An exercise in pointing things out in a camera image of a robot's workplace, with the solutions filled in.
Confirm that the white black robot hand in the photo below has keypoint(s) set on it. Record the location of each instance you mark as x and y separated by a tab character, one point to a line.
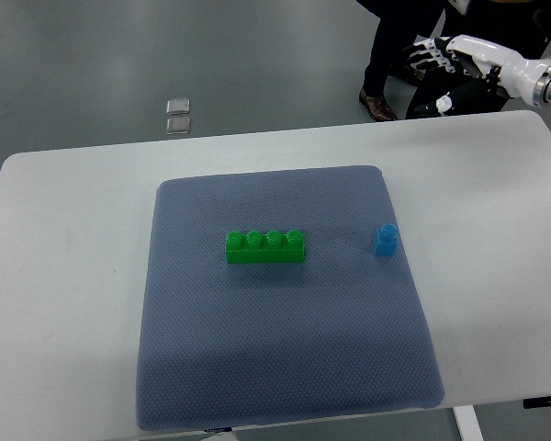
494	69

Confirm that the blue toy block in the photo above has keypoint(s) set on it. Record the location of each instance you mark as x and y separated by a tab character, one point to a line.
386	238

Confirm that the green four-stud toy block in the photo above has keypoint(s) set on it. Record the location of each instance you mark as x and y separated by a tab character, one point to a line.
272	247

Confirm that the person in dark trousers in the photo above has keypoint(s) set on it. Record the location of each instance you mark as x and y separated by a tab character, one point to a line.
400	23

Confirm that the upper metal floor plate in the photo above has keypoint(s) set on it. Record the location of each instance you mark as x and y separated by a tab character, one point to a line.
178	106

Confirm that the metal floor plate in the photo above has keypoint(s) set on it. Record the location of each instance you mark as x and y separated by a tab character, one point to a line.
178	106
178	125

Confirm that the lower metal floor plate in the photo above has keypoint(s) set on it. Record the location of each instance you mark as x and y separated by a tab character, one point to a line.
178	125

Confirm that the blue-grey textured mat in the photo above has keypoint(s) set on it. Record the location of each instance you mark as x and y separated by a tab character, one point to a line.
225	345

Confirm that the black table control panel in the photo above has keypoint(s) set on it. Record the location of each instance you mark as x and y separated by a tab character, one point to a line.
538	402

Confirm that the white table leg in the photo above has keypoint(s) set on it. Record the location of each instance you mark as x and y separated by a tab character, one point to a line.
467	423

